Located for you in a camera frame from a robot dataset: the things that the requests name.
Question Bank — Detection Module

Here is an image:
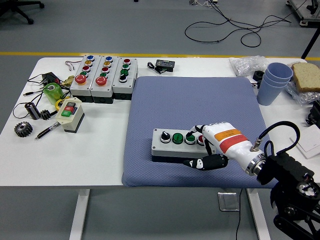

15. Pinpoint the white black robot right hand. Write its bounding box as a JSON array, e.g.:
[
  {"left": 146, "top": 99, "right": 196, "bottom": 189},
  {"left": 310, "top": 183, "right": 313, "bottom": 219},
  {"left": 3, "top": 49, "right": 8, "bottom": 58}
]
[{"left": 182, "top": 121, "right": 265, "bottom": 172}]

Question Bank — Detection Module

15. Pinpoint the grey four-button control box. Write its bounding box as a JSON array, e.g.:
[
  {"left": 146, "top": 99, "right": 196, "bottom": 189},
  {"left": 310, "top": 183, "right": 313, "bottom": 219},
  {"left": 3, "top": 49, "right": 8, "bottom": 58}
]
[
  {"left": 150, "top": 127, "right": 218, "bottom": 165},
  {"left": 111, "top": 57, "right": 139, "bottom": 101}
]

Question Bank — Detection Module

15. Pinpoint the grey five-button control box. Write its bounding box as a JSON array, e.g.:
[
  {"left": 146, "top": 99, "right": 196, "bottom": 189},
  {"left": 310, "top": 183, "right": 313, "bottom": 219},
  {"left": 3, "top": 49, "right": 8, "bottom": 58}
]
[
  {"left": 89, "top": 55, "right": 121, "bottom": 104},
  {"left": 69, "top": 54, "right": 102, "bottom": 98}
]

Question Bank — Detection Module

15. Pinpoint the silver floor outlet box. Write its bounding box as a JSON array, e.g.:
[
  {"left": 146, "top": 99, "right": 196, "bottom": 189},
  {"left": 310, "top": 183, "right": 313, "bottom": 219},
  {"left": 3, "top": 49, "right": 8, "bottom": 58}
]
[{"left": 217, "top": 191, "right": 241, "bottom": 212}]

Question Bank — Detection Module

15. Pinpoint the blue plastic cup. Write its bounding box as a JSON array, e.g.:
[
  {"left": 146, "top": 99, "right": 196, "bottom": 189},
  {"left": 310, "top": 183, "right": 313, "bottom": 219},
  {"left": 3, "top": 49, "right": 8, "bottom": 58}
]
[
  {"left": 256, "top": 74, "right": 288, "bottom": 106},
  {"left": 265, "top": 61, "right": 294, "bottom": 82},
  {"left": 261, "top": 71, "right": 292, "bottom": 88}
]

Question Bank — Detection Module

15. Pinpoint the blue-grey quilted mat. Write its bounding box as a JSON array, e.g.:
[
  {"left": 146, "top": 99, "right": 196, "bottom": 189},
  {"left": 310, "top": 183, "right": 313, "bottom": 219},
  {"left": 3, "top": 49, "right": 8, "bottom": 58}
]
[{"left": 121, "top": 75, "right": 282, "bottom": 190}]

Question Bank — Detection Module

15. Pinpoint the white table leg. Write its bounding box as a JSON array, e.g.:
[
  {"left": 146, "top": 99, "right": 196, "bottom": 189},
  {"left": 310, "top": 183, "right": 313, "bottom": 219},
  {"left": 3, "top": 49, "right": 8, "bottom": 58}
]
[
  {"left": 68, "top": 188, "right": 91, "bottom": 240},
  {"left": 246, "top": 187, "right": 272, "bottom": 240}
]

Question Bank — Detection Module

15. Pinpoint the clear bubble wrap bag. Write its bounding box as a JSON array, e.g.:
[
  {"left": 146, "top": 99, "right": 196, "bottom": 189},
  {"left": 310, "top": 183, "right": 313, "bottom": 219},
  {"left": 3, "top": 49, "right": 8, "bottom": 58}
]
[{"left": 228, "top": 55, "right": 270, "bottom": 77}]

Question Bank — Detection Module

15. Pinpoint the white card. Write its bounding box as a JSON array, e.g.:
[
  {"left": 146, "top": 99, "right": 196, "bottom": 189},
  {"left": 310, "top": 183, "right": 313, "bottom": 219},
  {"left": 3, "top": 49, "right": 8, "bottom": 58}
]
[{"left": 289, "top": 124, "right": 320, "bottom": 160}]

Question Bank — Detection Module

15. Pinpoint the clear plastic bag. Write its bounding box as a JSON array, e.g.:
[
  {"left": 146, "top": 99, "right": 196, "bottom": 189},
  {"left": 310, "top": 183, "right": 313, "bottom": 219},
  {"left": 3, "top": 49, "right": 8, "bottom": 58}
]
[{"left": 284, "top": 79, "right": 320, "bottom": 107}]

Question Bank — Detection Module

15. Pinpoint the black device block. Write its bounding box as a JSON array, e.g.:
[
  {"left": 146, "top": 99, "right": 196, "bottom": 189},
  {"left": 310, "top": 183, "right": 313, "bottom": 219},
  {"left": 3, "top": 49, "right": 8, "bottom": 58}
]
[{"left": 305, "top": 100, "right": 320, "bottom": 127}]

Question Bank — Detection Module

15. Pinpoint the bread slice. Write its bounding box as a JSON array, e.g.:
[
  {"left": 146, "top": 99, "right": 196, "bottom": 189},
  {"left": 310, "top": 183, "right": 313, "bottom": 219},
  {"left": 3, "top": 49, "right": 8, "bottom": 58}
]
[{"left": 291, "top": 62, "right": 320, "bottom": 93}]

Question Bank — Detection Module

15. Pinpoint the black digital meter module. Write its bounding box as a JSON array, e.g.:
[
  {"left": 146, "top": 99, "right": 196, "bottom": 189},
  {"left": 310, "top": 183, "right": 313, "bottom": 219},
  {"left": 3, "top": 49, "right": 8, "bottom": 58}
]
[{"left": 154, "top": 59, "right": 176, "bottom": 73}]

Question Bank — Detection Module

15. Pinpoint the brass fitting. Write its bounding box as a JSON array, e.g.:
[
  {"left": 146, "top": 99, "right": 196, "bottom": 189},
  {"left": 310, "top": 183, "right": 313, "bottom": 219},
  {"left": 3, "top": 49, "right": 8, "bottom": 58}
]
[{"left": 61, "top": 75, "right": 76, "bottom": 87}]

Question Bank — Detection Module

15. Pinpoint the black pen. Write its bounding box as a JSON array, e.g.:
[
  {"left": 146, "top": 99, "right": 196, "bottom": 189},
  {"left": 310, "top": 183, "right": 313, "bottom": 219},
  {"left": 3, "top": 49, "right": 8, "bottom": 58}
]
[{"left": 34, "top": 121, "right": 62, "bottom": 140}]

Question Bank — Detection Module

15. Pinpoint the green tape roll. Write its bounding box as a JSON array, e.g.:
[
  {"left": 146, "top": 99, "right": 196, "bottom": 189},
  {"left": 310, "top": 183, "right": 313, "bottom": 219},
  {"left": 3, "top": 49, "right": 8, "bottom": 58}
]
[{"left": 42, "top": 82, "right": 65, "bottom": 105}]

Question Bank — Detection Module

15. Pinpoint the small black gear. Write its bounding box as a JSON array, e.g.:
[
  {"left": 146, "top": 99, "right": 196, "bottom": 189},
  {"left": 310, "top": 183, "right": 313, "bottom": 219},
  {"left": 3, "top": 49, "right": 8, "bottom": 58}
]
[{"left": 39, "top": 109, "right": 52, "bottom": 121}]

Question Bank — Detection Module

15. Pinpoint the black power adapter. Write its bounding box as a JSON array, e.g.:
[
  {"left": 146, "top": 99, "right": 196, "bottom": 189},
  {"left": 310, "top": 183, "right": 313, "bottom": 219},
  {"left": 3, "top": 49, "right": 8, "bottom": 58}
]
[{"left": 41, "top": 71, "right": 61, "bottom": 86}]

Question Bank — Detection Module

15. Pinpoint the black cylindrical capacitor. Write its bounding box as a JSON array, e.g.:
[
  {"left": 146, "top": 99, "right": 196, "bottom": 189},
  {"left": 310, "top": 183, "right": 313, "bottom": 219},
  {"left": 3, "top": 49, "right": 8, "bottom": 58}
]
[{"left": 24, "top": 101, "right": 41, "bottom": 120}]

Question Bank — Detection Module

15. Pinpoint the large steel gear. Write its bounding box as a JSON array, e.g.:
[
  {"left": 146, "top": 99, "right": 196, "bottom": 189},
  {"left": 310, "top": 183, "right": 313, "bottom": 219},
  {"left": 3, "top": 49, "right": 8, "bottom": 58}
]
[{"left": 14, "top": 121, "right": 34, "bottom": 138}]

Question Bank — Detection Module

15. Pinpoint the black office chair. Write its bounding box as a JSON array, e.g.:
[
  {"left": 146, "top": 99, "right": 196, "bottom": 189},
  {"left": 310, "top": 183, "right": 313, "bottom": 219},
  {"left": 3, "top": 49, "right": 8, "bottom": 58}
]
[{"left": 0, "top": 0, "right": 45, "bottom": 25}]

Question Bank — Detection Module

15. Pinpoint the black ring-shaped part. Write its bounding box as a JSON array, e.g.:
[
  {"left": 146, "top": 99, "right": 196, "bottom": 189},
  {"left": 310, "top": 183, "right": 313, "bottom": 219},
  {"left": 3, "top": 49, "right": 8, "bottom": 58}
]
[{"left": 251, "top": 70, "right": 266, "bottom": 82}]

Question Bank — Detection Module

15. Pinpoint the black outlet cable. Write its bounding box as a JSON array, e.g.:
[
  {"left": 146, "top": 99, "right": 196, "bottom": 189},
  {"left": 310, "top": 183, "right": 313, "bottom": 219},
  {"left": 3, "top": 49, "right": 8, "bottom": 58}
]
[{"left": 234, "top": 188, "right": 244, "bottom": 240}]

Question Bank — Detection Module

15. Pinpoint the black meter cable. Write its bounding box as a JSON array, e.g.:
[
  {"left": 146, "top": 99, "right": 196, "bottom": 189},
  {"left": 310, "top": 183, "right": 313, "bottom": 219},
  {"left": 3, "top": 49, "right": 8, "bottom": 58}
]
[{"left": 146, "top": 61, "right": 163, "bottom": 75}]

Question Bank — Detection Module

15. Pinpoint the black floor cable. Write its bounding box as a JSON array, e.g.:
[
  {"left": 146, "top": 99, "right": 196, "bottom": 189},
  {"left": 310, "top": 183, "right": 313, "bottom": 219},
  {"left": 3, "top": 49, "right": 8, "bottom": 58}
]
[
  {"left": 211, "top": 0, "right": 308, "bottom": 32},
  {"left": 184, "top": 21, "right": 262, "bottom": 48}
]

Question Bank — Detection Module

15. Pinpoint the aluminium frame cart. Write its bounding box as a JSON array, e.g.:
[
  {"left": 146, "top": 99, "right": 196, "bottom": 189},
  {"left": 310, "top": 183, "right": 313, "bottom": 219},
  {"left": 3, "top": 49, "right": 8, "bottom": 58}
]
[{"left": 284, "top": 0, "right": 320, "bottom": 27}]

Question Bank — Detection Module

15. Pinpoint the cream red-green switch box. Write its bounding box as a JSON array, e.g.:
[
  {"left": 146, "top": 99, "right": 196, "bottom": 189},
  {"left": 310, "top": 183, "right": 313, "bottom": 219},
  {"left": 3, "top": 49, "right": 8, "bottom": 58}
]
[{"left": 55, "top": 97, "right": 86, "bottom": 133}]

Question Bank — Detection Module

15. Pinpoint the yellow tape ring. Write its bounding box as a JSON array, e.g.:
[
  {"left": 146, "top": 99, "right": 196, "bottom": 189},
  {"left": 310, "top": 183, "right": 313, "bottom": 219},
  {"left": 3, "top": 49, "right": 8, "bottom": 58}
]
[{"left": 54, "top": 96, "right": 72, "bottom": 111}]

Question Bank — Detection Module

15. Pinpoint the red white twisted wire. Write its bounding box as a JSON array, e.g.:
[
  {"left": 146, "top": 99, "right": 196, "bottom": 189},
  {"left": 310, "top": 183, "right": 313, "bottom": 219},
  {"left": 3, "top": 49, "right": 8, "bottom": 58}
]
[{"left": 64, "top": 59, "right": 78, "bottom": 72}]

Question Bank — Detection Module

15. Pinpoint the black plug cable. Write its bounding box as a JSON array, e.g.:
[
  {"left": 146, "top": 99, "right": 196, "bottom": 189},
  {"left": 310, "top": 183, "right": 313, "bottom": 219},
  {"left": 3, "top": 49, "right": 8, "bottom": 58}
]
[{"left": 23, "top": 90, "right": 46, "bottom": 98}]

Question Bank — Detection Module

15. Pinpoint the thin black wire loop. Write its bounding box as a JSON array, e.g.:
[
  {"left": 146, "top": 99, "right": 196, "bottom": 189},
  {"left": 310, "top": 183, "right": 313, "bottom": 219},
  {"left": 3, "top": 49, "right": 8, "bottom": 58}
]
[{"left": 12, "top": 93, "right": 45, "bottom": 119}]

